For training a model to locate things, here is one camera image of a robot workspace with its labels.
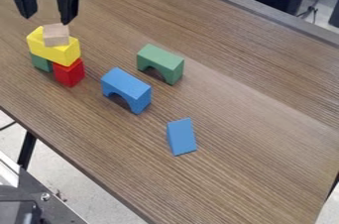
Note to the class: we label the red cube block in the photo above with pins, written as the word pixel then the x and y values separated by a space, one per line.
pixel 69 73

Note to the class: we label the green arch block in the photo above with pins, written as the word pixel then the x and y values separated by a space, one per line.
pixel 160 63

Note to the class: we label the green cube block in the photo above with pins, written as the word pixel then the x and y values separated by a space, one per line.
pixel 41 62

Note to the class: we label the blue arch block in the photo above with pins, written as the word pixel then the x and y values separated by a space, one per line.
pixel 126 89

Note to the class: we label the yellow block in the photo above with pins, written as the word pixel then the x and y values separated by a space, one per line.
pixel 55 51

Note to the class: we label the plain wooden cube block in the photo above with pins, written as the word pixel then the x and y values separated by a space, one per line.
pixel 56 34

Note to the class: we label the blue triangle block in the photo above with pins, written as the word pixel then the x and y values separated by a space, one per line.
pixel 181 136

